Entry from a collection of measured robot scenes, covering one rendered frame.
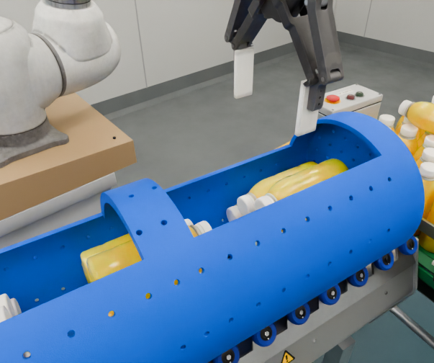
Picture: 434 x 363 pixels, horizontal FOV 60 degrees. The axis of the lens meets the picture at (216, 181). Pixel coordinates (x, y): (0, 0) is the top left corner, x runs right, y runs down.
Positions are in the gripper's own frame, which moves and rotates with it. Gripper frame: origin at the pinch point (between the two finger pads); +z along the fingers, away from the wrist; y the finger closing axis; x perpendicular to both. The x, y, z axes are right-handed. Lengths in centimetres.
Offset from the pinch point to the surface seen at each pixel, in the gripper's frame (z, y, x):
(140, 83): 112, -293, 84
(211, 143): 132, -189, 101
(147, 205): 8.3, 0.8, -19.8
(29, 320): 10.9, 8.0, -35.7
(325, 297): 34.9, 10.7, 7.0
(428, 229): 35, 10, 38
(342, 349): 69, 9, 22
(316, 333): 42.5, 12.2, 4.7
